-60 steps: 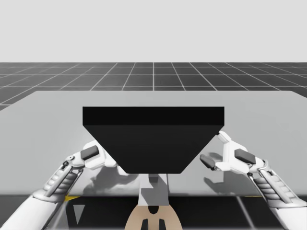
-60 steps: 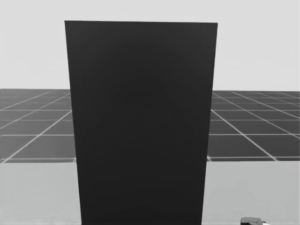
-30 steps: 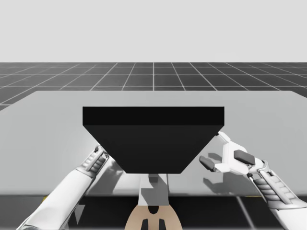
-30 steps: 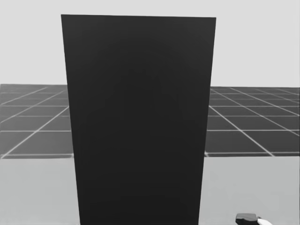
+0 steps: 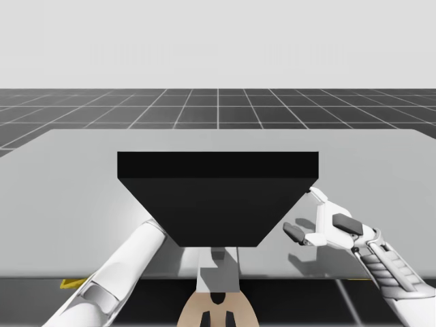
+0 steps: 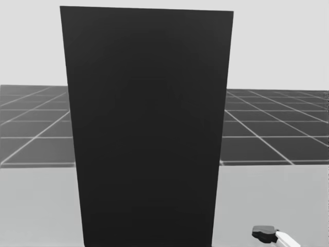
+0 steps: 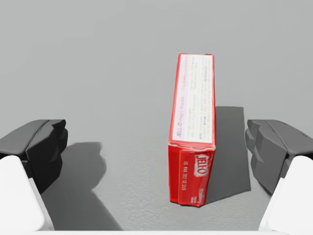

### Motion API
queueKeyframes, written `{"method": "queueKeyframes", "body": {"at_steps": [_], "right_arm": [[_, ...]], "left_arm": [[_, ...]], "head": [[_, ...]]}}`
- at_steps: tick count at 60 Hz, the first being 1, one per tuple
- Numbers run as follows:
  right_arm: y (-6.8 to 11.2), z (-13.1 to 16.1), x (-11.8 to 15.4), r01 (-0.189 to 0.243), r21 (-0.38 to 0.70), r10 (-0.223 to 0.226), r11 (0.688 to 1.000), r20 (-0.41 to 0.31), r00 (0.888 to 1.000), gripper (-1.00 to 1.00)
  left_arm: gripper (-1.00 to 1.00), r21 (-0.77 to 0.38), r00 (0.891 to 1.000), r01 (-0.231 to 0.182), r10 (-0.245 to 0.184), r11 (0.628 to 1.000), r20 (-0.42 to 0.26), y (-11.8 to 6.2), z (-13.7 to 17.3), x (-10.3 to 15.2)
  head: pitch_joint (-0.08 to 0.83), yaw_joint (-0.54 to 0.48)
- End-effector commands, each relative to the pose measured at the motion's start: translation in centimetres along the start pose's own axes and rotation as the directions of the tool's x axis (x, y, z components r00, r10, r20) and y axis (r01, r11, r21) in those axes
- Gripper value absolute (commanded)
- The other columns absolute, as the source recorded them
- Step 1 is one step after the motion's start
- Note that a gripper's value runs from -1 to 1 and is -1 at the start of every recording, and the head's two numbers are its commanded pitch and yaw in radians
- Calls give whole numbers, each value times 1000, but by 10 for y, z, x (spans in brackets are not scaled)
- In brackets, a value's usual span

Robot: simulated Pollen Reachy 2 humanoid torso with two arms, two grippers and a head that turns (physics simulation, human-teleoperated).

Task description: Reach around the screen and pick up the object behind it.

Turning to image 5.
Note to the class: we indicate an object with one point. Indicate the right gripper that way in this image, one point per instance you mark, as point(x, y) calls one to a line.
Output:
point(334, 231)

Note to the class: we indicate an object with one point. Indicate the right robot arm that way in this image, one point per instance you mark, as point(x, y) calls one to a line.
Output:
point(391, 269)

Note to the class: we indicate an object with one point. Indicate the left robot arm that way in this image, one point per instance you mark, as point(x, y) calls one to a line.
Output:
point(126, 262)

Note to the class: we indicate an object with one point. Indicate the black screen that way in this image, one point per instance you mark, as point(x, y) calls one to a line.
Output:
point(218, 204)

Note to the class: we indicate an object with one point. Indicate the grey stand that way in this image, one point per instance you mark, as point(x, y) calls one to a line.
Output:
point(218, 272)

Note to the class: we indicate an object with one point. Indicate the tan robot part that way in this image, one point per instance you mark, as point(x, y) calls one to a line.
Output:
point(218, 311)

